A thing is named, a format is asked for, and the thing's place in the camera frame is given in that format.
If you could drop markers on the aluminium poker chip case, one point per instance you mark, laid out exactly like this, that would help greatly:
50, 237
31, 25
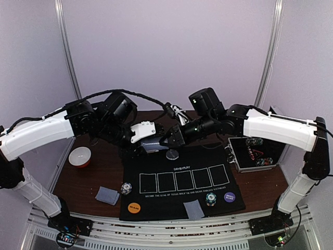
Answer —
244, 157

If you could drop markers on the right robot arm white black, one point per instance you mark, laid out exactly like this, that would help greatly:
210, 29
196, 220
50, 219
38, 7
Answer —
250, 121

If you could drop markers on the grey playing card deck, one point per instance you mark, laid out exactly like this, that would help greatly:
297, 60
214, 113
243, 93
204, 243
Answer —
152, 145

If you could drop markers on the poker chip row upper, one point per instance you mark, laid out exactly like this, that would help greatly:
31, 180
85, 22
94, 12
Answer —
254, 141

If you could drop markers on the clear round dealer button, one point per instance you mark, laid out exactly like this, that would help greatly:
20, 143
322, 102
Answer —
172, 154

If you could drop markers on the white red bowl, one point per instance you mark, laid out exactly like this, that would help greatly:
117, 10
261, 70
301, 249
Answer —
80, 157

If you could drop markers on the poker chip row lower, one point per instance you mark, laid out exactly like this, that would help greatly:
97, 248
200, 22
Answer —
264, 162

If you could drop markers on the black poker cloth mat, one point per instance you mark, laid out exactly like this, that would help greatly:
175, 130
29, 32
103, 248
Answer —
161, 186

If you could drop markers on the blue small blind button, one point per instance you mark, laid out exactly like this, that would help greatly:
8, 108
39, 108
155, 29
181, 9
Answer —
229, 197

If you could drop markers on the orange big blind button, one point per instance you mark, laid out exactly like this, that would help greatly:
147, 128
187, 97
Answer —
134, 208

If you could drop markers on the left aluminium frame post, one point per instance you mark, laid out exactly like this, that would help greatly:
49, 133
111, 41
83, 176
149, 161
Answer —
66, 48

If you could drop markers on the aluminium frame post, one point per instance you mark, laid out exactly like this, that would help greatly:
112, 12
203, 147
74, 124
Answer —
271, 51
66, 48

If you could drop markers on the right aluminium frame post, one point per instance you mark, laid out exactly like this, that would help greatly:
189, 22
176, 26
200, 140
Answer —
271, 51

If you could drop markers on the poker chip row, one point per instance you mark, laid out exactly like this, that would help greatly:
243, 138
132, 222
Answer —
264, 162
254, 141

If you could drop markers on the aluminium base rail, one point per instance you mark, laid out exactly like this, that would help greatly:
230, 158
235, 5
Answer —
220, 232

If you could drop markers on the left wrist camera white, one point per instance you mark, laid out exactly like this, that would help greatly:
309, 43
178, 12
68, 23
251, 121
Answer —
142, 130

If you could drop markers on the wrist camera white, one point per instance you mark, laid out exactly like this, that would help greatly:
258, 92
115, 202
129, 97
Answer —
142, 130
175, 112

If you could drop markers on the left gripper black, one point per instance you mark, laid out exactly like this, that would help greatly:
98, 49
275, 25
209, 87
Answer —
133, 151

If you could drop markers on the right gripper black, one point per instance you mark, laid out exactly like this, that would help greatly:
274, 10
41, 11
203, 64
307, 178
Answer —
176, 134

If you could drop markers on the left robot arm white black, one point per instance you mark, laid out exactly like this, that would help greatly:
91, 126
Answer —
104, 120

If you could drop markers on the blue white chip stack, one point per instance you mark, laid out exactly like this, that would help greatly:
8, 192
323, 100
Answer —
126, 188

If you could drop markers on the mixed colour chip stack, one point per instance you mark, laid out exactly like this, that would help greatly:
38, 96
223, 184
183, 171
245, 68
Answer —
211, 199

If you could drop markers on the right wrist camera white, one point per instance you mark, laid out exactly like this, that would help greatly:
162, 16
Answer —
175, 112

